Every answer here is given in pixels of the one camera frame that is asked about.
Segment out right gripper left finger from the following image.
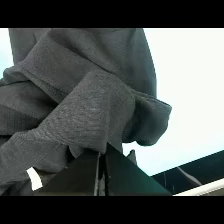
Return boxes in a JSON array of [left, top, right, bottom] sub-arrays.
[[37, 151, 102, 197]]

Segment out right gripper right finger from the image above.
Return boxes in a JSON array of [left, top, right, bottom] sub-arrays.
[[105, 142, 172, 197]]

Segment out dark grey garment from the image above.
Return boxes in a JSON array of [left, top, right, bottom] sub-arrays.
[[0, 28, 173, 197]]

